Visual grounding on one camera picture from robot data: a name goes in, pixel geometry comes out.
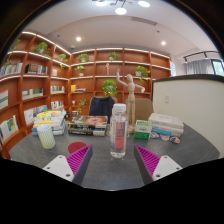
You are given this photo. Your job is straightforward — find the blue white book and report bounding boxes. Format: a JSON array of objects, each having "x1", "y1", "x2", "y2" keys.
[{"x1": 151, "y1": 128, "x2": 183, "y2": 138}]

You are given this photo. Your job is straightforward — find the thin white book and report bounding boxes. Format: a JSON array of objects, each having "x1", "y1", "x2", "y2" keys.
[{"x1": 151, "y1": 123, "x2": 184, "y2": 135}]

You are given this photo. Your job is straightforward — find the ceiling lights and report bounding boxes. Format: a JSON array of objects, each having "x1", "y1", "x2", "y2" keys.
[{"x1": 74, "y1": 0, "x2": 168, "y2": 47}]

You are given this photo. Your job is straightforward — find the yellow striped white cup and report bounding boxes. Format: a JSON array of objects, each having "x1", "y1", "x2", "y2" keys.
[{"x1": 36, "y1": 123, "x2": 57, "y2": 150}]

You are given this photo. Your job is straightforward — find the thick black book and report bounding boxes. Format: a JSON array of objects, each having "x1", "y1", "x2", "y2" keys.
[{"x1": 67, "y1": 124, "x2": 108, "y2": 138}]

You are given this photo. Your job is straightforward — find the wooden artist mannequin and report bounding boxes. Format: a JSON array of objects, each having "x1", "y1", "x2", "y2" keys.
[{"x1": 115, "y1": 68, "x2": 146, "y2": 134}]

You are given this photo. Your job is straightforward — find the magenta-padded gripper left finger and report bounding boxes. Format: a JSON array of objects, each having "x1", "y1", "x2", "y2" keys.
[{"x1": 42, "y1": 144, "x2": 94, "y2": 186}]

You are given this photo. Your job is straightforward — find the tan chair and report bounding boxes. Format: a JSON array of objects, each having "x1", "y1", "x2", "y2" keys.
[{"x1": 134, "y1": 97, "x2": 154, "y2": 125}]

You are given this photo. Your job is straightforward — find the colourful book stack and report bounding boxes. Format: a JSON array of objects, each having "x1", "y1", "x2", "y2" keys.
[{"x1": 31, "y1": 109, "x2": 68, "y2": 137}]

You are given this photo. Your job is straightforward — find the book with orange cover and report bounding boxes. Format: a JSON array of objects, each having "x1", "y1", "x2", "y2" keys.
[{"x1": 68, "y1": 115, "x2": 109, "y2": 130}]

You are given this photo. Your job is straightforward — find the grey curtain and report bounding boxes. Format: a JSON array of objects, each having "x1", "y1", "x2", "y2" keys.
[{"x1": 184, "y1": 59, "x2": 214, "y2": 76}]

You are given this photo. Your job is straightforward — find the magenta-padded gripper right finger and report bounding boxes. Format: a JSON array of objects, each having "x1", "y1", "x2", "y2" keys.
[{"x1": 133, "y1": 144, "x2": 184, "y2": 186}]

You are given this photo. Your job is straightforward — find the white counter with dark top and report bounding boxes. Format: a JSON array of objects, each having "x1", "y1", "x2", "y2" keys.
[{"x1": 151, "y1": 73, "x2": 224, "y2": 159}]

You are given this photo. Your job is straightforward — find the small green white box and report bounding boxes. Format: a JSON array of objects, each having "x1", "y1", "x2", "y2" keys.
[{"x1": 133, "y1": 119, "x2": 153, "y2": 140}]

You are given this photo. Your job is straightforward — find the orange wooden shelf unit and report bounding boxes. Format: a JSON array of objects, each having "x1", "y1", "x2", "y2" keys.
[{"x1": 0, "y1": 30, "x2": 173, "y2": 154}]

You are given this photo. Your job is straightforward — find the flat round red coaster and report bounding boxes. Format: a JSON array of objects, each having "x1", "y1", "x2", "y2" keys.
[{"x1": 67, "y1": 141, "x2": 88, "y2": 154}]

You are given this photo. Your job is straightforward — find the thick white book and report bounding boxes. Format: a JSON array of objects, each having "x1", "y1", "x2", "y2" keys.
[{"x1": 148, "y1": 112, "x2": 185, "y2": 130}]

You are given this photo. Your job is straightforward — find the clear plastic drink bottle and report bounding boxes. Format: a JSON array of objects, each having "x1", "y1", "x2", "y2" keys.
[{"x1": 109, "y1": 103, "x2": 129, "y2": 160}]

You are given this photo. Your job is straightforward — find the ceiling air vent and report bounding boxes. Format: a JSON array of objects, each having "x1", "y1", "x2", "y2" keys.
[{"x1": 130, "y1": 16, "x2": 158, "y2": 26}]

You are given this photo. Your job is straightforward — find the black ceiling track rail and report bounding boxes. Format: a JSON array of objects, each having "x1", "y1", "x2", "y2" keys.
[{"x1": 182, "y1": 50, "x2": 221, "y2": 64}]

